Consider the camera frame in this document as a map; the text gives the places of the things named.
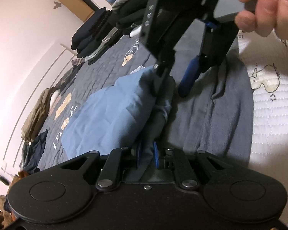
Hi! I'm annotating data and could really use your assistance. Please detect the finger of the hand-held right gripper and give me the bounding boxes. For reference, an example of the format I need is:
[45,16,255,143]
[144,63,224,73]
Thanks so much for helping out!
[178,54,211,98]
[154,50,177,97]

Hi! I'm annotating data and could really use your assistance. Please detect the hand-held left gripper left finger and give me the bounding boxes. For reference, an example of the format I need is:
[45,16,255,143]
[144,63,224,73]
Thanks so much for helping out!
[58,140,145,192]

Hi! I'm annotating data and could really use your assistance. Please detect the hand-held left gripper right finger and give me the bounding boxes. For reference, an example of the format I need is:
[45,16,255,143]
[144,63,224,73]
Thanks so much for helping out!
[153,141,231,191]

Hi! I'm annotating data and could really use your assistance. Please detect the light blue garment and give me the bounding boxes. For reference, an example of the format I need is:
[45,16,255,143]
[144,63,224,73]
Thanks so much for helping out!
[62,66,176,181]

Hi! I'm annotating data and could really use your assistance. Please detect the stack of folded mixed clothes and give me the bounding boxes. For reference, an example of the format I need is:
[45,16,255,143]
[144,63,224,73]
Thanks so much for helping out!
[107,0,159,37]

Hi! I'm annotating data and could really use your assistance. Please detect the stack of folded black clothes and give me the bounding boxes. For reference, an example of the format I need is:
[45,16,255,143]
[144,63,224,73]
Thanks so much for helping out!
[71,7,125,65]

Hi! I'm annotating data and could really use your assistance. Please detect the person's right hand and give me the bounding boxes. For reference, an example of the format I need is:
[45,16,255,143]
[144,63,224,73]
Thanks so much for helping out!
[234,0,288,40]

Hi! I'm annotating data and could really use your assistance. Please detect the crumpled dark grey garments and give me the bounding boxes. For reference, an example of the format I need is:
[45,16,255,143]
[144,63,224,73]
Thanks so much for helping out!
[55,59,84,96]

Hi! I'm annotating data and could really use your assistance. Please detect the white pillow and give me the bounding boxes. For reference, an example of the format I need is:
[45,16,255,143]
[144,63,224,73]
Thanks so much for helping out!
[50,92,60,107]

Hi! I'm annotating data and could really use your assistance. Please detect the navy garment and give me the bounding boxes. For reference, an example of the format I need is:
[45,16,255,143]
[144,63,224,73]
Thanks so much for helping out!
[23,129,50,173]

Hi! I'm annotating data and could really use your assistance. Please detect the folded khaki bedding stack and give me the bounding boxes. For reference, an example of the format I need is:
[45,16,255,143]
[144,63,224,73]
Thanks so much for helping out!
[21,87,60,142]

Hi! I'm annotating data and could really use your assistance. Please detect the white headboard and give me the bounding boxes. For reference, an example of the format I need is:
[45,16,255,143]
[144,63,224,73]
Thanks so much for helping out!
[2,43,72,170]

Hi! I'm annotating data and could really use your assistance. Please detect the brown fleece coat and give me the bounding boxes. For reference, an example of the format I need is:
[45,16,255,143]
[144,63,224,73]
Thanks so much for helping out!
[0,170,29,223]

